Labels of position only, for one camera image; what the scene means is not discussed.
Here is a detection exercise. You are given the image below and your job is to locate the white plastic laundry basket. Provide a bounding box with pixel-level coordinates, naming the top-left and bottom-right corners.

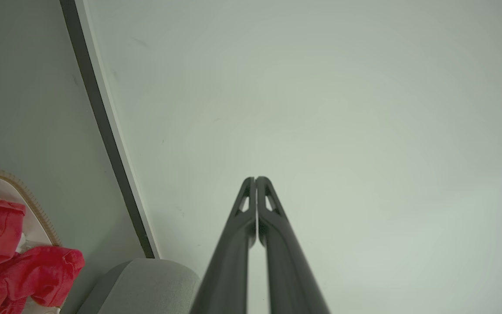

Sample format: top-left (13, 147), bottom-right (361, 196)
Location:
top-left (0, 168), bottom-right (62, 314)

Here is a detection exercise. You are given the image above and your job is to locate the black and white wall skirting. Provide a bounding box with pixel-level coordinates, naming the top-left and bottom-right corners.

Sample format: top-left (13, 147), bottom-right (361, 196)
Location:
top-left (59, 0), bottom-right (161, 259)

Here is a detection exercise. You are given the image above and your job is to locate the red garment with white stripes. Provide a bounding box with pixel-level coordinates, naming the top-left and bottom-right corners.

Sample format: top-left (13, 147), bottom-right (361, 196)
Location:
top-left (0, 246), bottom-right (85, 314)

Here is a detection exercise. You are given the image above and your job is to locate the grey fabric sofa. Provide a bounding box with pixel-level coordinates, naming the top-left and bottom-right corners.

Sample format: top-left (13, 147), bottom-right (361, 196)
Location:
top-left (77, 258), bottom-right (202, 314)

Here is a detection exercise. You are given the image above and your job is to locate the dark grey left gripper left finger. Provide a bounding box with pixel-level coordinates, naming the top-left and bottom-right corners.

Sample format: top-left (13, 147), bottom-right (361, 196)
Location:
top-left (190, 177), bottom-right (257, 314)

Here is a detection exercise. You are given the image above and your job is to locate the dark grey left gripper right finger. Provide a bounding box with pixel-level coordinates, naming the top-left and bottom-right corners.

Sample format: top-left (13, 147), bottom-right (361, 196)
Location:
top-left (256, 176), bottom-right (331, 314)

